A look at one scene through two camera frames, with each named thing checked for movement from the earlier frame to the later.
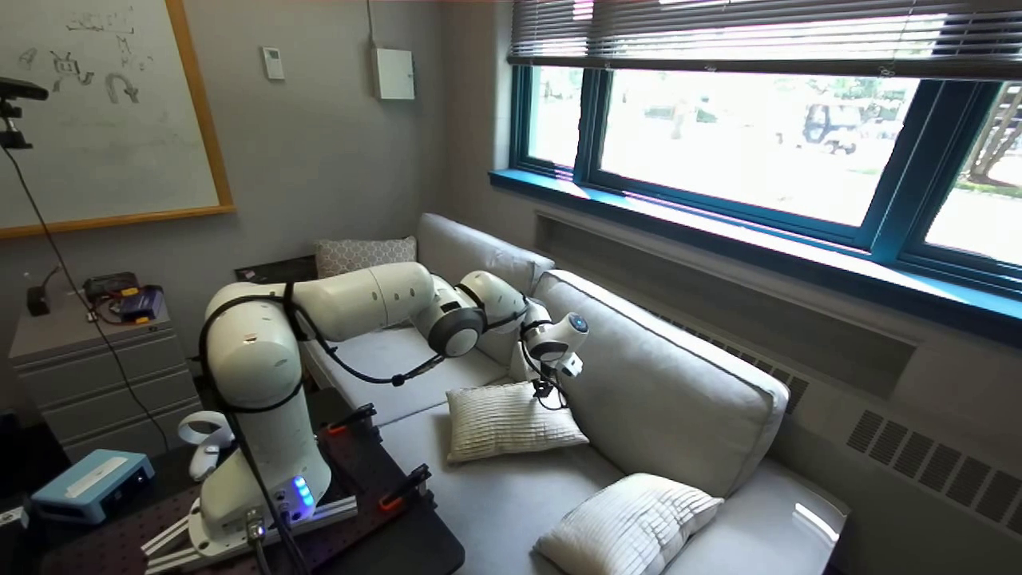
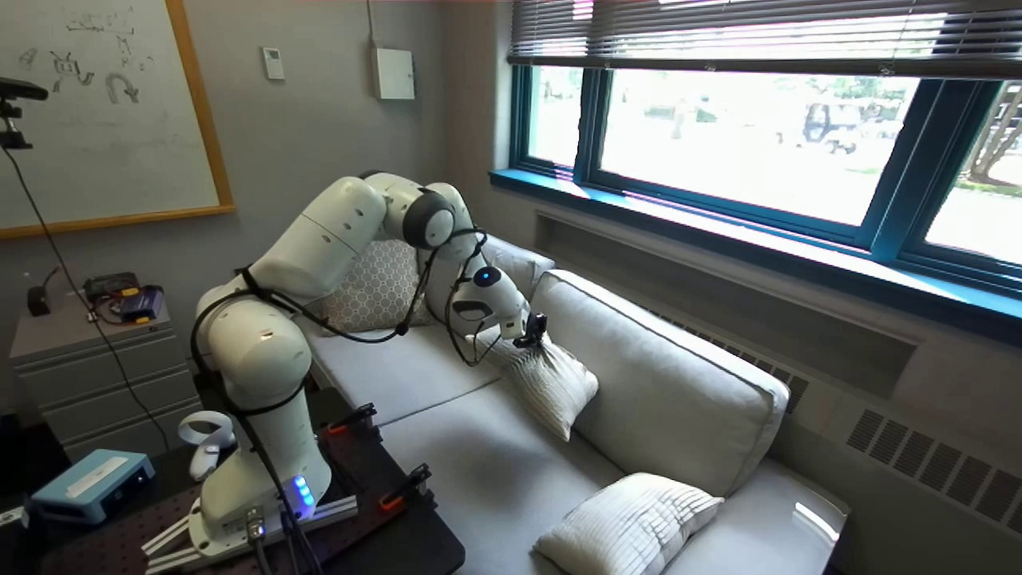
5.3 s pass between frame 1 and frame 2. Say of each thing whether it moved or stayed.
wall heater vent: stayed
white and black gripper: moved
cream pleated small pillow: moved
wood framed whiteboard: stayed
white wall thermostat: stayed
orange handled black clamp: stayed
